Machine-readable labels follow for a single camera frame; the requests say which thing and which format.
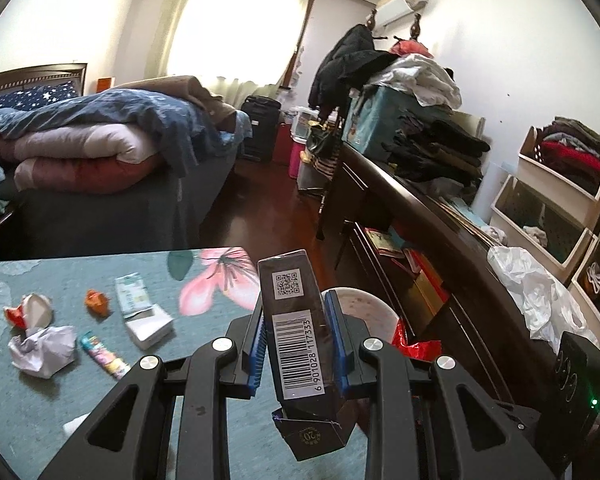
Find orange wrapper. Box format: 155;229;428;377
84;289;112;317

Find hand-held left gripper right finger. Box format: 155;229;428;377
322;290;556;480

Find red folded quilt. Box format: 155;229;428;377
12;155;166;196

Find red box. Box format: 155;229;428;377
272;122;296;166

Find white waste bin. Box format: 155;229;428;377
322;287;401;353

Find pile of white clothes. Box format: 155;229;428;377
370;52;463;108

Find stack of dark folded clothes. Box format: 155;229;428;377
382;115;491;186

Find floral tablecloth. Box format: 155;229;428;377
0;246;371;480

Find blue patterned quilt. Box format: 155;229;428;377
0;89;253;178

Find pink container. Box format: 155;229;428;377
288;140;306;179

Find dark wooden cabinet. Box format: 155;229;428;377
315;142;600;411

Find red and white wrapper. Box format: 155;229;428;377
5;294;53;331

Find star print pillow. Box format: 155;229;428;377
0;80;78;109

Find black suitcase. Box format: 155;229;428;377
241;95;282;162

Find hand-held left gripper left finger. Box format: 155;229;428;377
37;305;268;480

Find black handbag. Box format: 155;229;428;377
306;125;338;156

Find white plastic bag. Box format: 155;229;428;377
487;246;598;346

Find teal cardboard box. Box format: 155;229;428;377
341;85;433;161

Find red plastic bag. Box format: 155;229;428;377
390;320;443;361

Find bed with grey sheet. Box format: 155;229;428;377
0;125;253;263

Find brown blanket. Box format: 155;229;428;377
112;76;238;128

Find illustrated book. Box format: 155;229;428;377
365;227;406;258

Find clear storage box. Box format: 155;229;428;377
290;107;317;141

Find white curtain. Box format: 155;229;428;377
167;0;313;93

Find striped bag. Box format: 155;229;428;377
310;152;337;181

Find white air conditioner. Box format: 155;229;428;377
377;0;433;26

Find stack of red books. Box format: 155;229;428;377
405;250;451;321

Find green tissue packet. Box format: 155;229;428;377
115;272;153;318

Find colourful candy wrapper tube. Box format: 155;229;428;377
78;332;131;380

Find white paper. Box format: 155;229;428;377
8;326;77;380

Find black cigarette box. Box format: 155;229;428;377
257;250;348;463

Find small white paper box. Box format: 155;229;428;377
125;305;175;351

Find hanging black coats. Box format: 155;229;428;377
308;25;398;111

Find wooden headboard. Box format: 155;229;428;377
0;63;88;98

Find cream storage bin with clothes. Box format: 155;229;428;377
517;117;600;211

